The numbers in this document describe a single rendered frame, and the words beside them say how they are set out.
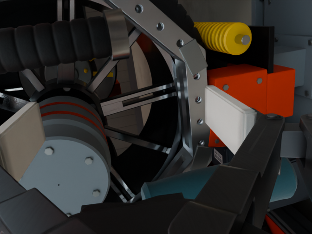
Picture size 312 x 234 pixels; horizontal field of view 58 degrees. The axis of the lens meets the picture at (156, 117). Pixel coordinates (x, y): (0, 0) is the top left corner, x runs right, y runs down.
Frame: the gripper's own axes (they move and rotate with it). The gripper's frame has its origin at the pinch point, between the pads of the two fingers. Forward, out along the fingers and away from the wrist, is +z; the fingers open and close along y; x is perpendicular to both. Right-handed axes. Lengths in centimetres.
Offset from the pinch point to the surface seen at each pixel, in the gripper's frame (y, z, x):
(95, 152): -4.3, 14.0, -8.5
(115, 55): -0.4, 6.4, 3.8
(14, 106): -21.3, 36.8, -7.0
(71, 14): -8.2, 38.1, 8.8
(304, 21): 48, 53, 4
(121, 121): -12, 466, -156
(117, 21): 0.1, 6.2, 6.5
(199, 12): 54, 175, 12
